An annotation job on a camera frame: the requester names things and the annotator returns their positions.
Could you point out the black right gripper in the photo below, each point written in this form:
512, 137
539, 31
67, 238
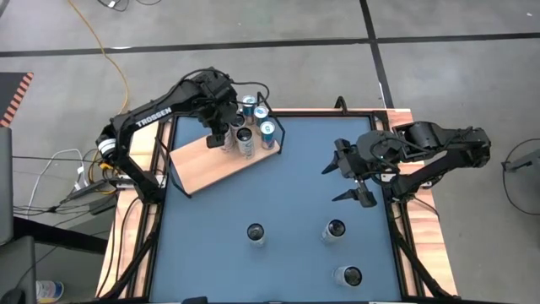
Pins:
352, 162

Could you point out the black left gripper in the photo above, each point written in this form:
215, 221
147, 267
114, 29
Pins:
217, 116

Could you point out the white Celsius can yellow band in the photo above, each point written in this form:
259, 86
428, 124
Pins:
245, 148
239, 121

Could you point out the blue silver Red Bull can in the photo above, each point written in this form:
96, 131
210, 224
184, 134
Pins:
260, 113
268, 133
249, 101

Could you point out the white Celsius can black lid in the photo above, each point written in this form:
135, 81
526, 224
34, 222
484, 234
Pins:
352, 276

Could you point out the white Celsius can blue band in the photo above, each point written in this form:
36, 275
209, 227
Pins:
255, 232

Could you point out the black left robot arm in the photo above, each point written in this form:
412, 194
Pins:
152, 114

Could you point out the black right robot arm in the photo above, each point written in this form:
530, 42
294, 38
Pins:
443, 139

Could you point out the black metal clamp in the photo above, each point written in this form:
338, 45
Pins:
341, 101

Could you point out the blue table mat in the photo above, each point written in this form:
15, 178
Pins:
274, 262

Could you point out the black power adapter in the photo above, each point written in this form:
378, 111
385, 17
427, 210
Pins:
103, 205

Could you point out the black metal beam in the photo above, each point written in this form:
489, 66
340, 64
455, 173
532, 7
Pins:
63, 236

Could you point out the grey stand round base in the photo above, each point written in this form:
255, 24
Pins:
525, 162

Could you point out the black mat orange striped edge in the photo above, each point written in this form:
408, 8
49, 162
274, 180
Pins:
10, 90

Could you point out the grey monitor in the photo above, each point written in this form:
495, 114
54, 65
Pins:
5, 186

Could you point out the wooden shelf black metal frame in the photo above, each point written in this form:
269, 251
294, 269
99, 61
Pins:
202, 169

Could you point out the white metal corner bracket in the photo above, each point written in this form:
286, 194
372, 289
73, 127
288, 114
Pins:
161, 180

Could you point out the black table frame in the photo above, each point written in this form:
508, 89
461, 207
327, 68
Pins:
320, 113

